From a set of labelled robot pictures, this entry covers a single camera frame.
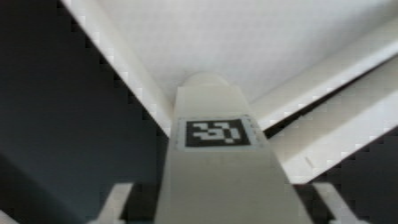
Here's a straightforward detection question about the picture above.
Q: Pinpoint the white desk top tray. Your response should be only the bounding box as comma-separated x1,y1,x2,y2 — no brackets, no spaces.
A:
61,0,398,126

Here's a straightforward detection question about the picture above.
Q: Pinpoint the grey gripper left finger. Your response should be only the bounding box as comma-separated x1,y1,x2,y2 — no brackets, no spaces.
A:
87,183,133,224

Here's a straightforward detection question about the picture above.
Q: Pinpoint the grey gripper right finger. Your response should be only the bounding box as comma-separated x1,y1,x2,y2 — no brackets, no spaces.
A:
313,182,368,224

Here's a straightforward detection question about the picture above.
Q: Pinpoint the white desk leg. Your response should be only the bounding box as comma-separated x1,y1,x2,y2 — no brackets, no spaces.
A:
151,84,315,224

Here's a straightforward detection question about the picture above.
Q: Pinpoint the white front fence bar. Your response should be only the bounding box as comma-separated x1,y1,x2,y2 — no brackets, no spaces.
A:
270,61,398,184

